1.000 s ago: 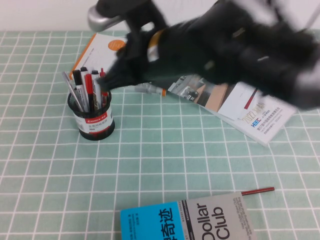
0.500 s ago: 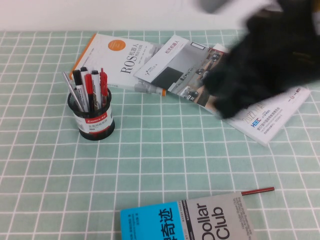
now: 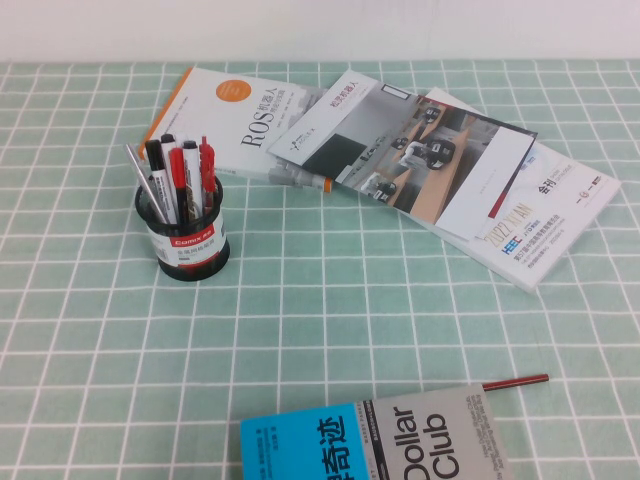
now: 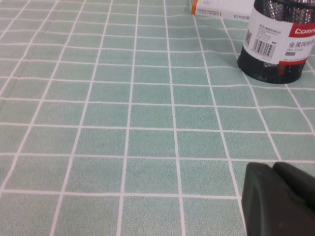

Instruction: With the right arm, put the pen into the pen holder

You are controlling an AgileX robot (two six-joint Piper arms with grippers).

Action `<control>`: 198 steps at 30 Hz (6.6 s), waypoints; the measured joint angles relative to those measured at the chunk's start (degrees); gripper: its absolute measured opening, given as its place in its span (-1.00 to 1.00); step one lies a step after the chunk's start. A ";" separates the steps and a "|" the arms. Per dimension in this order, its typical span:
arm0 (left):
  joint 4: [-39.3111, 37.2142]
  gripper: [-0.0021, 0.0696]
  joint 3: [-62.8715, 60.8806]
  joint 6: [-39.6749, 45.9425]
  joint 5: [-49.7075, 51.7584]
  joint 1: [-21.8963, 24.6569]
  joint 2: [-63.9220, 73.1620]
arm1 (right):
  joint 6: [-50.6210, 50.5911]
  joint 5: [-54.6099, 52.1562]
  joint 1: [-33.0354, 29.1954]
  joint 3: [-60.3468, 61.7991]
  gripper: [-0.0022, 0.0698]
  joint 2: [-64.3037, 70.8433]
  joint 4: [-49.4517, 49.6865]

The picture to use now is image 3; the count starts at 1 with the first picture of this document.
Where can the silver pen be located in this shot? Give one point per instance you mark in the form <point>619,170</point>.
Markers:
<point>147,185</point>

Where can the black mesh pen holder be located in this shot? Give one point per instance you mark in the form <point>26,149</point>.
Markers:
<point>192,250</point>

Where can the red pen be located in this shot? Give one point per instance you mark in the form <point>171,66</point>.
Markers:
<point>207,165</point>

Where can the green white checked tablecloth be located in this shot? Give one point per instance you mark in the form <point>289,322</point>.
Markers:
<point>320,325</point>

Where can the robot photo brochure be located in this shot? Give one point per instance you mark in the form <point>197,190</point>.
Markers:
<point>400,150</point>

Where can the white marker with black cap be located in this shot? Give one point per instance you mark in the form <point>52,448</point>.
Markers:
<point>159,172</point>
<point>192,170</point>

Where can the black marker with red cap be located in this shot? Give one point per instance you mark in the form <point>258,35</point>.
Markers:
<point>179,180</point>

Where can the white orange ROS book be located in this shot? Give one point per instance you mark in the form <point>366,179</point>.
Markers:
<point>210,115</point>

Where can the black capped marker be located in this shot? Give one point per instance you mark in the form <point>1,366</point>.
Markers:
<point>167,140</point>

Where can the blue grey Dollar Club book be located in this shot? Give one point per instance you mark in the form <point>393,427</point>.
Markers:
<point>400,440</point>

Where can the white catalogue book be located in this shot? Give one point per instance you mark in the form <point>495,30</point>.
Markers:
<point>550,225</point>

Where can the red pencil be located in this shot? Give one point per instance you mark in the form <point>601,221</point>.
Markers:
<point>520,381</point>

